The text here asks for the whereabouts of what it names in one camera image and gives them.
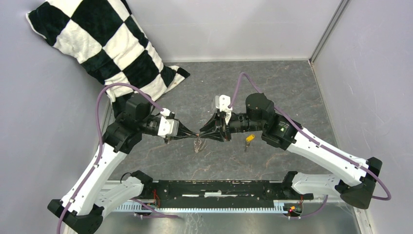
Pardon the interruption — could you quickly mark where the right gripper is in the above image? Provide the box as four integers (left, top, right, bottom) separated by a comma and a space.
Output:
200, 111, 264, 142

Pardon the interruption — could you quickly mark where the silver keyring bundle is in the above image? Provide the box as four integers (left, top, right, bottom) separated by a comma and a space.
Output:
193, 137, 206, 153

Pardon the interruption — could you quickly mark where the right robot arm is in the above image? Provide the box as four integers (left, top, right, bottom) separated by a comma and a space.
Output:
200, 93, 382, 210

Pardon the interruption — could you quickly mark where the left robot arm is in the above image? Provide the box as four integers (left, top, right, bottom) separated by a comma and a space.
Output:
48, 93, 197, 234

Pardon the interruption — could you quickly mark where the black white checkered cloth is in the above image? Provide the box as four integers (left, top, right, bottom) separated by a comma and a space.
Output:
26, 0, 190, 116

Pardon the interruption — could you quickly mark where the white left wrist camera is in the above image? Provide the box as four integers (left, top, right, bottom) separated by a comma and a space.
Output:
157, 108, 179, 138

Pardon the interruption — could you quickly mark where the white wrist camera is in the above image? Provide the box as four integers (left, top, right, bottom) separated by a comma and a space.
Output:
212, 95, 232, 124
157, 108, 179, 138

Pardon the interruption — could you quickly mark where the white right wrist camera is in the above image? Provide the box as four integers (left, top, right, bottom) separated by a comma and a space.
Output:
212, 95, 232, 124

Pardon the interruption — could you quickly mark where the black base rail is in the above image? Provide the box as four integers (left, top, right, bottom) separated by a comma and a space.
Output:
138, 180, 314, 208

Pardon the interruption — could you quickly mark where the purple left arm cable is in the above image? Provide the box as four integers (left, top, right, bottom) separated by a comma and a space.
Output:
55, 82, 167, 234

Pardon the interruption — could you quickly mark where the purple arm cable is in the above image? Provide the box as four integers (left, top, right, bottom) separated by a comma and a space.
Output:
55, 82, 167, 234
228, 72, 392, 201

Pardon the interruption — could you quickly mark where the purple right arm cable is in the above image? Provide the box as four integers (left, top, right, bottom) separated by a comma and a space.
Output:
228, 72, 392, 201

